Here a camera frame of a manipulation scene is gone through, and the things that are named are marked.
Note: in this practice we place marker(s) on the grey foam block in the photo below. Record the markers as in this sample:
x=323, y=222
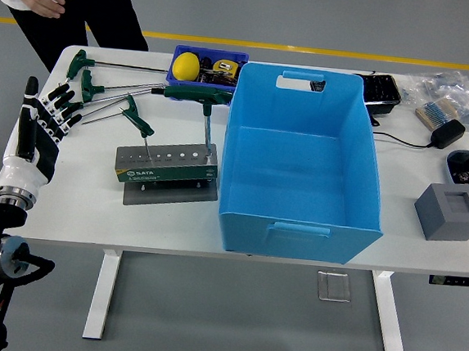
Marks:
x=452, y=227

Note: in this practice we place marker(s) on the black power adapter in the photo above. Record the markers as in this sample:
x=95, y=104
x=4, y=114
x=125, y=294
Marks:
x=447, y=134

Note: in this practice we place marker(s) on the yellow tape measure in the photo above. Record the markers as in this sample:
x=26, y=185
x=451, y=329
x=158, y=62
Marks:
x=223, y=65

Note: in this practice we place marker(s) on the green grey hex key stand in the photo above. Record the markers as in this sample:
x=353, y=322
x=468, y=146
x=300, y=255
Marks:
x=164, y=175

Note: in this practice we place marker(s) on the small blue parts bin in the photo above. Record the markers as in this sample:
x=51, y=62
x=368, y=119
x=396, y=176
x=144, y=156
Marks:
x=212, y=51

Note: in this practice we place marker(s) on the metal floor socket plate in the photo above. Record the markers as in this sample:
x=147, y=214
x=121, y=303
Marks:
x=333, y=287

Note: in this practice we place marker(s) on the large blue plastic box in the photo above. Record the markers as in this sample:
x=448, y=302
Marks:
x=284, y=167

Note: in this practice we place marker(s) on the table height control panel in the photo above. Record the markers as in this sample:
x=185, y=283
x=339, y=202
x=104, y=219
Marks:
x=459, y=281

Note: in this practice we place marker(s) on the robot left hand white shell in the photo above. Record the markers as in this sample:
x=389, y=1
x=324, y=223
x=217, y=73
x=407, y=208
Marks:
x=25, y=169

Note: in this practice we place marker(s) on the resistor strip bundle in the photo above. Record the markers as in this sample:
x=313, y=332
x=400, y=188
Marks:
x=435, y=111

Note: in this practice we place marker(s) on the clear bags of components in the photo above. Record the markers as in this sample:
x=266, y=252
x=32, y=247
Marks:
x=452, y=85

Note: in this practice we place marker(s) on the white table leg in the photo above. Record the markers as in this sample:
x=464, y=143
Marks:
x=388, y=320
x=102, y=295

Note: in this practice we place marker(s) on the black plastic tray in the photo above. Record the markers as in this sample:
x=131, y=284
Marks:
x=379, y=91

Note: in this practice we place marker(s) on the dark assorted hardware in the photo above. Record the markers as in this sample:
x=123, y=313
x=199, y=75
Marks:
x=208, y=76

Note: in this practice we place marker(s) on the person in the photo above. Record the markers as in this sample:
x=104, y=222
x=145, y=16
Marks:
x=109, y=8

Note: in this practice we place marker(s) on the yellow ball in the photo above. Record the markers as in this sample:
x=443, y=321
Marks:
x=185, y=68

